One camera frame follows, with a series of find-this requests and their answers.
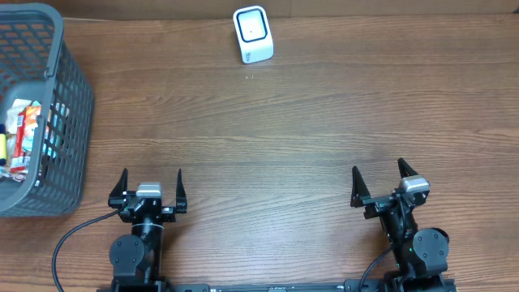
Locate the white barcode scanner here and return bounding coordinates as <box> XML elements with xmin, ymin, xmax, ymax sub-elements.
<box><xmin>233</xmin><ymin>6</ymin><xmax>274</xmax><ymax>64</ymax></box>

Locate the beige brown snack pouch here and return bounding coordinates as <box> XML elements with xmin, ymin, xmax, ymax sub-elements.
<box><xmin>5</xmin><ymin>99</ymin><xmax>32</xmax><ymax>139</ymax></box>

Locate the yellow highlighter pen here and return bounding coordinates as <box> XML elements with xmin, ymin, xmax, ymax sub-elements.
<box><xmin>0</xmin><ymin>124</ymin><xmax>7</xmax><ymax>166</ymax></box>

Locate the teal orange snack pack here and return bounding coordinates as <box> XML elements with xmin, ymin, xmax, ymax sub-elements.
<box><xmin>21</xmin><ymin>101</ymin><xmax>69</xmax><ymax>156</ymax></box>

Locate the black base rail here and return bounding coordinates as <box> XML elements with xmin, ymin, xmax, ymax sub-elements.
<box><xmin>97</xmin><ymin>279</ymin><xmax>458</xmax><ymax>292</ymax></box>

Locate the grey plastic shopping basket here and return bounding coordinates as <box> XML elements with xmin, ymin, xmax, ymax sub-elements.
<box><xmin>1</xmin><ymin>3</ymin><xmax>95</xmax><ymax>217</ymax></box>

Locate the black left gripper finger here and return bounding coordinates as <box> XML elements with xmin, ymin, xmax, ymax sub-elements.
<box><xmin>175</xmin><ymin>169</ymin><xmax>187</xmax><ymax>213</ymax></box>
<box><xmin>108</xmin><ymin>169</ymin><xmax>128</xmax><ymax>208</ymax></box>

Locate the red stick snack packet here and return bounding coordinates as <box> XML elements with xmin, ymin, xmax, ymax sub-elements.
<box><xmin>11</xmin><ymin>105</ymin><xmax>41</xmax><ymax>173</ymax></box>

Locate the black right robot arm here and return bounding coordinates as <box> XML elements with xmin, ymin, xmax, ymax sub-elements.
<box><xmin>350</xmin><ymin>158</ymin><xmax>457</xmax><ymax>291</ymax></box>

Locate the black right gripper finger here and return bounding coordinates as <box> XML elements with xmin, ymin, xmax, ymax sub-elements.
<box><xmin>350</xmin><ymin>166</ymin><xmax>371</xmax><ymax>208</ymax></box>
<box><xmin>397</xmin><ymin>157</ymin><xmax>418</xmax><ymax>178</ymax></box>

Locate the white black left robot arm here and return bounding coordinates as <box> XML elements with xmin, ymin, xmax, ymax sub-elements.
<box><xmin>108</xmin><ymin>170</ymin><xmax>187</xmax><ymax>291</ymax></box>

